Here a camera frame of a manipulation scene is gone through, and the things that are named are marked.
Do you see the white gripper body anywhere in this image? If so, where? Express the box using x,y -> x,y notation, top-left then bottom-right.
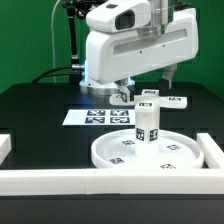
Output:
86,8 -> 198,84

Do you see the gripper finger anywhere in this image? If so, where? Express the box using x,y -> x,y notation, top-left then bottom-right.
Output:
160,64 -> 177,90
115,79 -> 134,103

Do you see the white cross-shaped table base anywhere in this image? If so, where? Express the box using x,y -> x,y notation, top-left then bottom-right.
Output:
109,89 -> 187,109

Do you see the white round table top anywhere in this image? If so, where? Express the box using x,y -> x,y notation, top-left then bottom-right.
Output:
91,129 -> 204,170

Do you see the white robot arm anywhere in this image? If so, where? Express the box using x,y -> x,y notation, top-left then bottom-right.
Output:
86,0 -> 198,104

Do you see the white marker sheet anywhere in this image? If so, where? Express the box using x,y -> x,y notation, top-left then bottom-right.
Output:
63,109 -> 135,126

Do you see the white right fence bar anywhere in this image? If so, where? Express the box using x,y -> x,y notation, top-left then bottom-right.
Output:
197,133 -> 224,169

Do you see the white fence bar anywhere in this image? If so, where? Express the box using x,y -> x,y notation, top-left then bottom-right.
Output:
0,169 -> 224,196
197,133 -> 224,169
0,134 -> 12,165

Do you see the white front fence bar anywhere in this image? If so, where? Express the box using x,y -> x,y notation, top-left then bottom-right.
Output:
0,169 -> 224,196

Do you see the white left fence bar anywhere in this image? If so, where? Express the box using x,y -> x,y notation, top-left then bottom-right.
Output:
0,134 -> 12,165

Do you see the black cable bundle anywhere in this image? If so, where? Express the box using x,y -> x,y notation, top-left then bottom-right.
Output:
31,63 -> 86,84

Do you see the grey thin cable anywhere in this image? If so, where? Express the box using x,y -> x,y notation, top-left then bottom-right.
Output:
50,0 -> 63,83

